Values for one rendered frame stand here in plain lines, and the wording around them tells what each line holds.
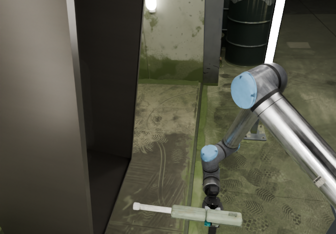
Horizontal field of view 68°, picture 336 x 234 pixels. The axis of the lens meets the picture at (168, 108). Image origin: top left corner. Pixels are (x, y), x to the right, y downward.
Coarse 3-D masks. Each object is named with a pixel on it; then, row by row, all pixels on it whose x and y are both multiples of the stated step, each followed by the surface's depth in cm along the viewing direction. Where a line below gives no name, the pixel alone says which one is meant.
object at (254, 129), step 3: (273, 3) 162; (270, 21) 168; (267, 36) 175; (258, 120) 215; (255, 123) 217; (252, 126) 220; (255, 126) 219; (252, 129) 222; (255, 129) 221; (252, 132) 224; (255, 132) 223
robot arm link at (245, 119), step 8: (272, 64) 87; (280, 72) 86; (280, 88) 89; (240, 112) 113; (248, 112) 108; (240, 120) 114; (248, 120) 111; (232, 128) 122; (240, 128) 117; (248, 128) 116; (224, 136) 132; (232, 136) 124; (240, 136) 122; (224, 144) 132; (232, 144) 128; (224, 152) 132; (232, 152) 136
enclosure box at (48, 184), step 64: (0, 0) 40; (64, 0) 38; (128, 0) 95; (0, 64) 47; (64, 64) 45; (128, 64) 112; (0, 128) 59; (64, 128) 55; (128, 128) 135; (0, 192) 77; (64, 192) 71
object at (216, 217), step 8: (136, 208) 113; (144, 208) 112; (152, 208) 112; (160, 208) 112; (168, 208) 111; (176, 208) 110; (184, 208) 110; (192, 208) 110; (200, 208) 110; (176, 216) 110; (184, 216) 109; (192, 216) 108; (200, 216) 107; (208, 216) 107; (216, 216) 107; (224, 216) 107; (232, 216) 107; (240, 216) 107; (216, 224) 109; (224, 224) 108; (232, 224) 107; (240, 224) 106; (208, 232) 114
